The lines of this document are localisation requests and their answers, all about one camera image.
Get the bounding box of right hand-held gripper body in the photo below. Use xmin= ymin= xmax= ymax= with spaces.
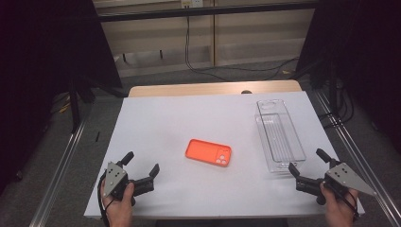
xmin=295 ymin=159 xmax=378 ymax=206

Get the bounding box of person's right hand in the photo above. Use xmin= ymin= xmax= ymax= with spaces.
xmin=320 ymin=183 xmax=360 ymax=227

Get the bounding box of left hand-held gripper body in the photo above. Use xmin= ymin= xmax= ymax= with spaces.
xmin=102 ymin=161 xmax=156 ymax=206

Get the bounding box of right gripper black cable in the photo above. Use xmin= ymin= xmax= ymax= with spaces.
xmin=324 ymin=183 xmax=360 ymax=220

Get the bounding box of clear plastic container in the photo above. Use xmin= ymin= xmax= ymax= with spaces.
xmin=254 ymin=98 xmax=307 ymax=174

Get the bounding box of black horizontal bar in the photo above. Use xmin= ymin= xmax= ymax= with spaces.
xmin=97 ymin=2 xmax=318 ymax=23

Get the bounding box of orange phone case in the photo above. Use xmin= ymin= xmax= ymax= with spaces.
xmin=184 ymin=138 xmax=233 ymax=168

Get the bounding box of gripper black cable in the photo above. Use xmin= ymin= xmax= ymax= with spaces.
xmin=324 ymin=183 xmax=360 ymax=220
xmin=96 ymin=172 xmax=115 ymax=227

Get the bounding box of bundle of black floor cables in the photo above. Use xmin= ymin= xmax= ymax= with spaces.
xmin=318 ymin=81 xmax=356 ymax=129

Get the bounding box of black curtain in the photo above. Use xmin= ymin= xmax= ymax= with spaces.
xmin=0 ymin=0 xmax=123 ymax=194
xmin=296 ymin=0 xmax=401 ymax=153

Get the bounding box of black wall cable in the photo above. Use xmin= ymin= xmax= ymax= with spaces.
xmin=184 ymin=15 xmax=300 ymax=81

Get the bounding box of aluminium floor rail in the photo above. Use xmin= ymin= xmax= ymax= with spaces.
xmin=29 ymin=118 xmax=88 ymax=227
xmin=313 ymin=89 xmax=401 ymax=227

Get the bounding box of person's left hand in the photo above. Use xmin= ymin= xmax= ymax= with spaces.
xmin=99 ymin=181 xmax=136 ymax=227

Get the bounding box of white power outlet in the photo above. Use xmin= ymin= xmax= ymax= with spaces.
xmin=181 ymin=0 xmax=204 ymax=9

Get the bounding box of black metal stand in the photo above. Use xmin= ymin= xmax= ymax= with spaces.
xmin=68 ymin=75 xmax=96 ymax=133
xmin=310 ymin=60 xmax=340 ymax=114

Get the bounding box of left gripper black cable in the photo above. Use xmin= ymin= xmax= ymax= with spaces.
xmin=96 ymin=172 xmax=115 ymax=227

